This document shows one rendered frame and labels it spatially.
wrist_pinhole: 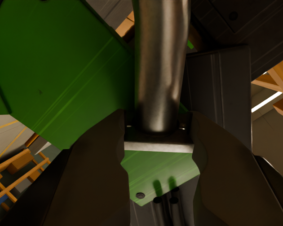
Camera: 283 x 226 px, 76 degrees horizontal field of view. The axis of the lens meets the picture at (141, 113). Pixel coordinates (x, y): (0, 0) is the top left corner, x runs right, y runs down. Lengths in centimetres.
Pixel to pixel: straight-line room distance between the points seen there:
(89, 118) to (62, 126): 3
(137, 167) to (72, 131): 7
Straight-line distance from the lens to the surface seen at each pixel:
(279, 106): 74
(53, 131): 18
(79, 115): 16
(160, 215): 22
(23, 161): 646
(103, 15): 69
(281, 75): 99
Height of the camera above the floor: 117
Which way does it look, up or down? 5 degrees up
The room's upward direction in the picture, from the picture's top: 139 degrees clockwise
